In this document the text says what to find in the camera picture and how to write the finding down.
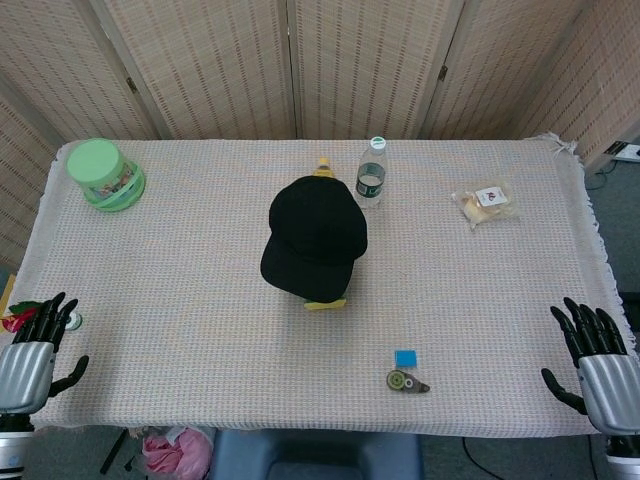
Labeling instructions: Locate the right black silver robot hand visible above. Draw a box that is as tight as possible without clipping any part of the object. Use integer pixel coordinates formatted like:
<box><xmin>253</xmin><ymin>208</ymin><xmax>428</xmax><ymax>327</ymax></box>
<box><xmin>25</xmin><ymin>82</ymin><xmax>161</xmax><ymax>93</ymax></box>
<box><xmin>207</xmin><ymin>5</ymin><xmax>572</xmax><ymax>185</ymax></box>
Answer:
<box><xmin>540</xmin><ymin>297</ymin><xmax>640</xmax><ymax>436</ymax></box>

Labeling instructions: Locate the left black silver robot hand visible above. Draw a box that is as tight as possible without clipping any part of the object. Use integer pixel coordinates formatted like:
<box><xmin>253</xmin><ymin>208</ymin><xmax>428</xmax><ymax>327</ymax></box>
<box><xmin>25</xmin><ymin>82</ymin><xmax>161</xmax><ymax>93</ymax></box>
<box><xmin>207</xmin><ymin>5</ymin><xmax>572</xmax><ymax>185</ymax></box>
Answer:
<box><xmin>0</xmin><ymin>292</ymin><xmax>90</xmax><ymax>416</ymax></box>

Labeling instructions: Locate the black baseball cap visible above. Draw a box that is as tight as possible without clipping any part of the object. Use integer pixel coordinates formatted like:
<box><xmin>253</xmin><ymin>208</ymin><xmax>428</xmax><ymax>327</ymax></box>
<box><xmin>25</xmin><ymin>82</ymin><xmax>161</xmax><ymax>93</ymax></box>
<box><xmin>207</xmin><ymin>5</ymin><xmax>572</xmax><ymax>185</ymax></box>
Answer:
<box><xmin>259</xmin><ymin>174</ymin><xmax>370</xmax><ymax>305</ymax></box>

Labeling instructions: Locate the red green feather shuttlecock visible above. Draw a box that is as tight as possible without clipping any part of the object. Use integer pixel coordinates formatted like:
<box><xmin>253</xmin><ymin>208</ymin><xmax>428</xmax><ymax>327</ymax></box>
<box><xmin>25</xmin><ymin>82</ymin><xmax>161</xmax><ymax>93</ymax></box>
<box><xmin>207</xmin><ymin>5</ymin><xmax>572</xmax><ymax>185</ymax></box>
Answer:
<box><xmin>0</xmin><ymin>299</ymin><xmax>84</xmax><ymax>335</ymax></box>

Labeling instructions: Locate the yellow flat object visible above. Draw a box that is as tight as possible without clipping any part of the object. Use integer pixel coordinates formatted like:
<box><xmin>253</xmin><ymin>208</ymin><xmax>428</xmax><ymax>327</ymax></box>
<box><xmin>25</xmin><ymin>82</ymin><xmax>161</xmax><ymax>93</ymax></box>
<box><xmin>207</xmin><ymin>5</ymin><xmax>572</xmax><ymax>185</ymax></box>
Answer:
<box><xmin>0</xmin><ymin>273</ymin><xmax>16</xmax><ymax>316</ymax></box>

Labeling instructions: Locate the black stick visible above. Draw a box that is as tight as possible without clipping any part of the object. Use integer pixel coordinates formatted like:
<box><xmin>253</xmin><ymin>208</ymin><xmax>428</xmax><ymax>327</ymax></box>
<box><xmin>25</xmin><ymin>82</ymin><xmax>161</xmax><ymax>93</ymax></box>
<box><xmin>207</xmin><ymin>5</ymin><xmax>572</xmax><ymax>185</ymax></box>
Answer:
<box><xmin>99</xmin><ymin>428</ymin><xmax>130</xmax><ymax>475</ymax></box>

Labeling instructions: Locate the pink plastic bag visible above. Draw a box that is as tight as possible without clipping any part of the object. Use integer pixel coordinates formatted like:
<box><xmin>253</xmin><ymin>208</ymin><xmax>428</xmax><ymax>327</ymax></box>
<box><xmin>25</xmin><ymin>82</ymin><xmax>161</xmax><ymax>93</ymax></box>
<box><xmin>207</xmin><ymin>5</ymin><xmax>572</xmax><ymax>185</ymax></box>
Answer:
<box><xmin>141</xmin><ymin>426</ymin><xmax>216</xmax><ymax>480</ymax></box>

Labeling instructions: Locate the woven beige tablecloth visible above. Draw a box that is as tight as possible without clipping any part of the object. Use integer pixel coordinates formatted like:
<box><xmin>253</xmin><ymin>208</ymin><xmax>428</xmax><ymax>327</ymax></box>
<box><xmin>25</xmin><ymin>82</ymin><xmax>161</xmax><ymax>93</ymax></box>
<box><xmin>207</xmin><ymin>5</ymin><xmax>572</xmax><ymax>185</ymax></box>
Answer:
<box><xmin>0</xmin><ymin>132</ymin><xmax>640</xmax><ymax>440</ymax></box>

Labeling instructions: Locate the correction tape dispenser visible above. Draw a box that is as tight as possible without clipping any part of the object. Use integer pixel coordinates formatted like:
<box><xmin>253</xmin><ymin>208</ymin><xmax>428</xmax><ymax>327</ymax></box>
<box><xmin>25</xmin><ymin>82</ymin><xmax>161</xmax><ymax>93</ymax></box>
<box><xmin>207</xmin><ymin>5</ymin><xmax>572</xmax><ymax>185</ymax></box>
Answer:
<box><xmin>385</xmin><ymin>368</ymin><xmax>431</xmax><ymax>396</ymax></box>

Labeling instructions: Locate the green plastic bucket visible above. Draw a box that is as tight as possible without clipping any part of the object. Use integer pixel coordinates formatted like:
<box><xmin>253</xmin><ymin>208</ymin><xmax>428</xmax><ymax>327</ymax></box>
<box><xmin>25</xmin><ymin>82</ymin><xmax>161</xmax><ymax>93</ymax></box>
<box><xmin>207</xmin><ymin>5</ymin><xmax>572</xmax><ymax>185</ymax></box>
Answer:
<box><xmin>66</xmin><ymin>138</ymin><xmax>147</xmax><ymax>214</ymax></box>

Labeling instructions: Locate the packaged bread snack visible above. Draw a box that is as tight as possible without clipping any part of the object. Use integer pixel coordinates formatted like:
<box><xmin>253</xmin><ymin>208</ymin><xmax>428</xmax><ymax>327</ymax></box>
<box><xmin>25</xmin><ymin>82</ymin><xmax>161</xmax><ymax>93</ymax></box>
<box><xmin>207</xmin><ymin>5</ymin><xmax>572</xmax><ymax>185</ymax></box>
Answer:
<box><xmin>451</xmin><ymin>180</ymin><xmax>519</xmax><ymax>231</ymax></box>

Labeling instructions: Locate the white power strip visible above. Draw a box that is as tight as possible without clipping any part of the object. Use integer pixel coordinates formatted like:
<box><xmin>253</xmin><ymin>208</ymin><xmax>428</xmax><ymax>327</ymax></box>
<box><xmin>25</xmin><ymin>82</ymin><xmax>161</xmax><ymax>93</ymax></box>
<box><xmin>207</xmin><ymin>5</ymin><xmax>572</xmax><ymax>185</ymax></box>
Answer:
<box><xmin>607</xmin><ymin>141</ymin><xmax>640</xmax><ymax>164</ymax></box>

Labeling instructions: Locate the green yellow plastic box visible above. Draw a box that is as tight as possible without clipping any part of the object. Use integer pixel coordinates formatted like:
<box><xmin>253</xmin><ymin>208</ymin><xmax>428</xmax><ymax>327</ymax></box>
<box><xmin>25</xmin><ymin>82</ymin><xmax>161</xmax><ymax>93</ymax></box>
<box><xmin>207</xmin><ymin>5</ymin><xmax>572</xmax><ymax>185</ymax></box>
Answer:
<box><xmin>304</xmin><ymin>297</ymin><xmax>347</xmax><ymax>312</ymax></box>

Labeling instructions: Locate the blue chair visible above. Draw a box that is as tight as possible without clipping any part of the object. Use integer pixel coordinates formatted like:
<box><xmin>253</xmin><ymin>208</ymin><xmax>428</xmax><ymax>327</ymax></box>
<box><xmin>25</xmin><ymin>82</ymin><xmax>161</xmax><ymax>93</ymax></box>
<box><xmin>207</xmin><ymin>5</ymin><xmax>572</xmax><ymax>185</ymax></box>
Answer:
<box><xmin>207</xmin><ymin>428</ymin><xmax>425</xmax><ymax>480</ymax></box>

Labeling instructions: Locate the clear water bottle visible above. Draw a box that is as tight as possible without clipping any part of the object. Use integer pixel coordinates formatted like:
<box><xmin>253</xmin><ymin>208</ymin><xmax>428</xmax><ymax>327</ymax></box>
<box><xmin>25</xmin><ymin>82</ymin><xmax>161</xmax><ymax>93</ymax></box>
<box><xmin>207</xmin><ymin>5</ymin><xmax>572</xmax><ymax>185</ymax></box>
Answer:
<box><xmin>354</xmin><ymin>136</ymin><xmax>389</xmax><ymax>210</ymax></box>

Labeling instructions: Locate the bamboo folding screen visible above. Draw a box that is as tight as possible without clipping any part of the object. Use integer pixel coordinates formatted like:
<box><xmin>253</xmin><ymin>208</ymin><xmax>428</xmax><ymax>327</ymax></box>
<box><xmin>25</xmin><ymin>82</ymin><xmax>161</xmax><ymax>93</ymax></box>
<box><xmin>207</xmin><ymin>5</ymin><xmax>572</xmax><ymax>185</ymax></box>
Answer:
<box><xmin>0</xmin><ymin>0</ymin><xmax>640</xmax><ymax>271</ymax></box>

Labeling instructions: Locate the black floor cable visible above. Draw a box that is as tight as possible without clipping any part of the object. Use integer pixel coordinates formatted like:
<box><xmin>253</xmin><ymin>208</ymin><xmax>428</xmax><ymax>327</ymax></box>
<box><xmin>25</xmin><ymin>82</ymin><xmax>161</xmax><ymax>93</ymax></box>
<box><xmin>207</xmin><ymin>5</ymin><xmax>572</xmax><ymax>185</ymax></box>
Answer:
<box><xmin>462</xmin><ymin>437</ymin><xmax>506</xmax><ymax>474</ymax></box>

